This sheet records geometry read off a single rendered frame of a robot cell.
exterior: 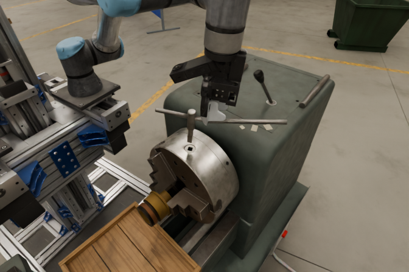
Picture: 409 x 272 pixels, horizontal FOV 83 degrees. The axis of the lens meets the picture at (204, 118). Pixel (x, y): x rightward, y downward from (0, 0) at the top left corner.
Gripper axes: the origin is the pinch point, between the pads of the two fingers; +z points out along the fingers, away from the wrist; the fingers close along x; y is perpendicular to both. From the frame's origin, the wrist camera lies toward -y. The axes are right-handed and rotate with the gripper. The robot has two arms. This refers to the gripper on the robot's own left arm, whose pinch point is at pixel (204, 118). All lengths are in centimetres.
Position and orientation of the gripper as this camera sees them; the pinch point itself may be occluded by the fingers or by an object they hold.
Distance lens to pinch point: 59.8
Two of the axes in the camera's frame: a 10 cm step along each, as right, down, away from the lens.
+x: 2.2, -6.5, 7.3
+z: -0.8, 7.3, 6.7
